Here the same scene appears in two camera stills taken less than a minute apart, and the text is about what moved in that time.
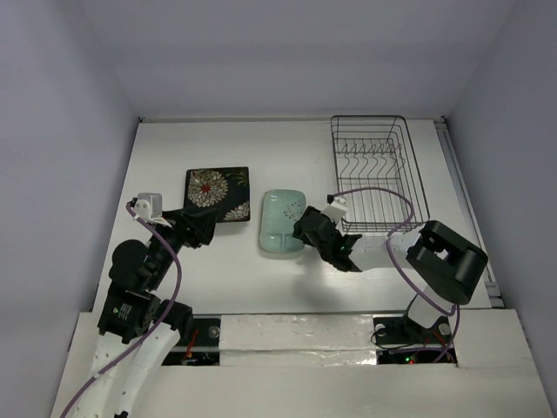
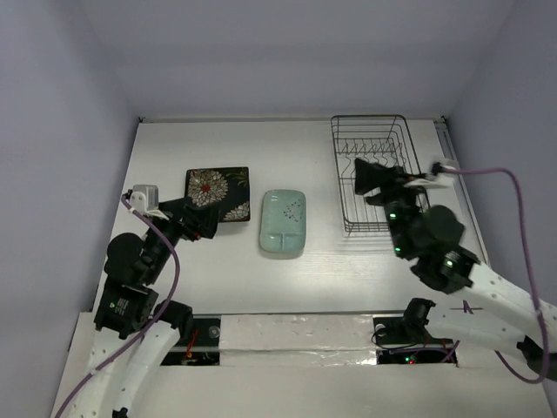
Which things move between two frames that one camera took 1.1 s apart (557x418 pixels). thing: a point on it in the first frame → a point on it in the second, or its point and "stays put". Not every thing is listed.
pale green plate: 280,210 stays put
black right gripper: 314,231 → 387,190
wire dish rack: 379,183 stays put
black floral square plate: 226,189 stays put
